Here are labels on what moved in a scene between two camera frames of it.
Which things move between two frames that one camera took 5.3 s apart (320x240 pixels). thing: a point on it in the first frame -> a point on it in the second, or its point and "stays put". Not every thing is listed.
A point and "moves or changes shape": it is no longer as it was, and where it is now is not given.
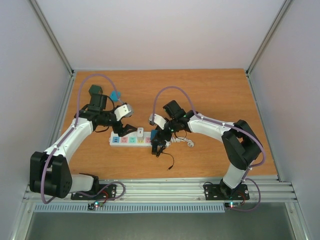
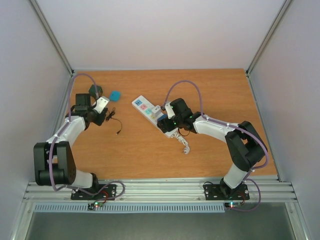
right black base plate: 221,192 stays put
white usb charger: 140,131 -> 156,111
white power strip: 131,140 -> 145,107
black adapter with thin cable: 157,150 moves or changes shape
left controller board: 96,204 stays put
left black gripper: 123,131 -> 100,121
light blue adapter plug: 115,95 stays put
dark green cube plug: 95,89 stays put
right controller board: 232,204 stays put
